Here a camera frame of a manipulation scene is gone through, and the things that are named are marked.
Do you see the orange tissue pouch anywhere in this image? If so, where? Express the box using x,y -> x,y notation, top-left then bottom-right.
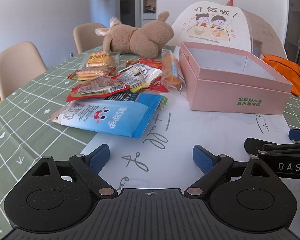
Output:
263,54 -> 300,96

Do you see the white paper table runner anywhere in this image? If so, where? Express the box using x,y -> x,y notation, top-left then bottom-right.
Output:
59,45 -> 300,230

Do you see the pink cardboard box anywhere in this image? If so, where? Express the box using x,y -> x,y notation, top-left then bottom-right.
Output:
179,42 -> 293,115

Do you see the beige chair near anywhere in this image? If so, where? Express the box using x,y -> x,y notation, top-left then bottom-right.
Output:
0,41 -> 47,100

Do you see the blue and white snack bag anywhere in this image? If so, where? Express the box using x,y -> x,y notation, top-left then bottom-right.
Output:
50,92 -> 162,139

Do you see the white red snack packet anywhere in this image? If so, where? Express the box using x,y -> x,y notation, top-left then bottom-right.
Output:
116,63 -> 162,93

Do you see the beige chair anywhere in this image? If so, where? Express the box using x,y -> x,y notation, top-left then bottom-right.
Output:
0,41 -> 47,100
73,22 -> 105,54

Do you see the long orange bread packet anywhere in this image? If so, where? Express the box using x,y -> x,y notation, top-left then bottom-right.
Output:
161,49 -> 185,90

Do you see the white mesh food cover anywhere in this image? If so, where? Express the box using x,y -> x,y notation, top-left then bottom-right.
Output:
168,1 -> 287,59

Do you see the cracker packet red edge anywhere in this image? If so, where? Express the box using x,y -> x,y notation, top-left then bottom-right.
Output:
68,66 -> 116,81

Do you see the beige chair far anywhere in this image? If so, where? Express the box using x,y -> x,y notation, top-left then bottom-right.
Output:
73,22 -> 105,54

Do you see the brown plush bunny toy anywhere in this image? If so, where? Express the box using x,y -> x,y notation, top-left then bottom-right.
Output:
95,11 -> 174,59

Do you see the red roast duck snack pouch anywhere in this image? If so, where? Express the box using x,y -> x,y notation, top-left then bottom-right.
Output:
66,76 -> 130,102

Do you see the small bread packet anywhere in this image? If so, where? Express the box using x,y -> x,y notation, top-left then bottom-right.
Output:
83,51 -> 119,67

